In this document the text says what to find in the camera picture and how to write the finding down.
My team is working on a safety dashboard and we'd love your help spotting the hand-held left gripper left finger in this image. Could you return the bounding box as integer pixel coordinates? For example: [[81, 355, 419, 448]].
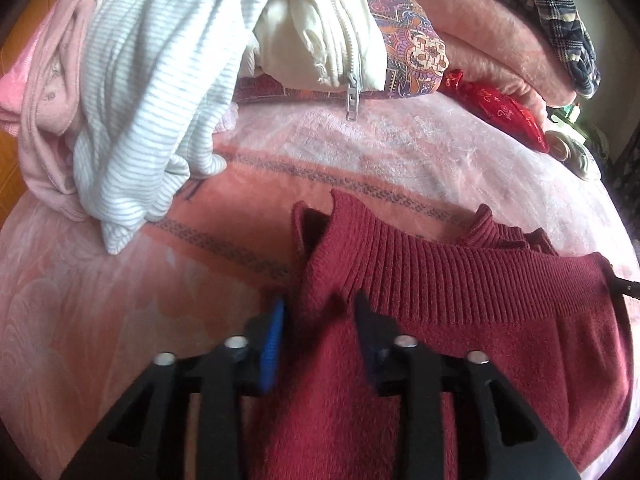
[[60, 297, 288, 480]]

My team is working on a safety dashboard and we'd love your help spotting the dark red knit sweater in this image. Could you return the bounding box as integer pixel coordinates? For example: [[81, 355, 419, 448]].
[[247, 189, 636, 480]]

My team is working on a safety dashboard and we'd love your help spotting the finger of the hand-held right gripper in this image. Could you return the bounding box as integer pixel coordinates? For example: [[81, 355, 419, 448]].
[[607, 272, 640, 301]]

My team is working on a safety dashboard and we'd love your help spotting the white striped garment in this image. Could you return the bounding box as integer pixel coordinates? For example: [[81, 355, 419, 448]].
[[72, 0, 296, 256]]

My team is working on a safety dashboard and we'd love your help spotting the cream zipper jacket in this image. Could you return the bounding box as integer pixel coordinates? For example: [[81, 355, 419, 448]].
[[240, 0, 388, 122]]

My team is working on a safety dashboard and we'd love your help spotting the paisley patterned cloth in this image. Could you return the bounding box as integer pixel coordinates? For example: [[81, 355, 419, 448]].
[[235, 0, 448, 103]]

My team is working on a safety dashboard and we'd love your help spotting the wooden wardrobe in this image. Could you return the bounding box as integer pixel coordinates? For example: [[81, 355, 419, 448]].
[[0, 0, 81, 191]]

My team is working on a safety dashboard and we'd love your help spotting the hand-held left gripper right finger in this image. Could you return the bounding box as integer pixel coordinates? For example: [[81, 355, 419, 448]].
[[354, 291, 583, 480]]

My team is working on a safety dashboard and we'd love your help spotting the pink patterned bed sheet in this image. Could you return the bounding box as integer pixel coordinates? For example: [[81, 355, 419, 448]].
[[0, 85, 640, 480]]

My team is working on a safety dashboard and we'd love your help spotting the folded pink fleece blanket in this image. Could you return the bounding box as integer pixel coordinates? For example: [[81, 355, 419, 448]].
[[380, 0, 576, 111]]

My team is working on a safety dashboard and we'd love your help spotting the red printed pouch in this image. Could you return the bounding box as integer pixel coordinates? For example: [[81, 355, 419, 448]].
[[440, 69, 551, 153]]

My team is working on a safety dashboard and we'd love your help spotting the dark plaid garment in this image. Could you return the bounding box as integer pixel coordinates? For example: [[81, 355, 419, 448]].
[[450, 0, 602, 100]]

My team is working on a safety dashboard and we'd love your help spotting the pink garment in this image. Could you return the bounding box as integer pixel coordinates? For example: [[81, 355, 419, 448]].
[[0, 0, 116, 223]]

